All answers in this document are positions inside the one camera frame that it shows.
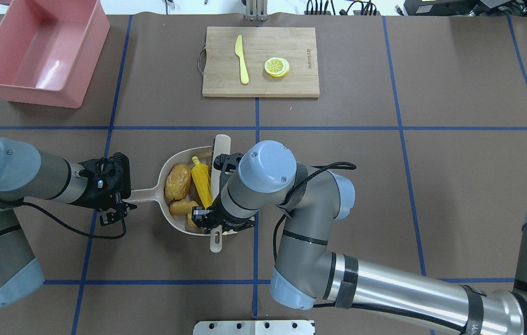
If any black usb hub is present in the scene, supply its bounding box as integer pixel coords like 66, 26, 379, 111
303, 0, 380, 16

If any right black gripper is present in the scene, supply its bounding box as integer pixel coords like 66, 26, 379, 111
192, 153, 255, 233

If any pink plastic bin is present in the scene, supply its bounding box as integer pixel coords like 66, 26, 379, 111
0, 0, 110, 108

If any beige dustpan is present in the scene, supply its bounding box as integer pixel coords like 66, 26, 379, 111
126, 145, 240, 237

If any white camera pole base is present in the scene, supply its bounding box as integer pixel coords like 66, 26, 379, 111
193, 320, 316, 335

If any aluminium frame post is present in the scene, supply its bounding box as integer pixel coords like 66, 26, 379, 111
243, 0, 268, 21

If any yellow toy corn cob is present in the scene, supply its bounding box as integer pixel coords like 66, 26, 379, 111
191, 156, 213, 208

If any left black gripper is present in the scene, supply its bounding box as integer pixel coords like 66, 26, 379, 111
73, 153, 137, 226

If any yellow plastic knife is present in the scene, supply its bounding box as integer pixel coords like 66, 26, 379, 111
235, 34, 250, 85

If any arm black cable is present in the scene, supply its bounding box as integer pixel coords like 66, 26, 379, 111
273, 161, 357, 261
0, 195, 127, 240

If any orange toy ginger root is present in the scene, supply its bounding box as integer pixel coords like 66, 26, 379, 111
168, 199, 199, 229

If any bamboo cutting board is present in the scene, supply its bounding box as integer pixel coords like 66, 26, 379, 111
202, 26, 320, 98

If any brown toy potato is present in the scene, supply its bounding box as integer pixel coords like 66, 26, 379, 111
165, 164, 192, 200

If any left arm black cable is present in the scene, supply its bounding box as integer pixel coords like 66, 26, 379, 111
0, 195, 127, 240

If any beige hand brush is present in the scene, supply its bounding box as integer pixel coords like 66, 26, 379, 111
210, 134, 231, 253

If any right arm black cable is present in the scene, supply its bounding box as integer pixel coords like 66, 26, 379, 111
273, 161, 357, 261

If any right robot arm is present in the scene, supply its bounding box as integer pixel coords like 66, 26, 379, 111
193, 141, 527, 335

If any yellow lemon slice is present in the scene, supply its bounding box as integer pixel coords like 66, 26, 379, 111
264, 57, 290, 78

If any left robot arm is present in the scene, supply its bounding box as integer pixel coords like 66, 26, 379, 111
0, 137, 136, 308

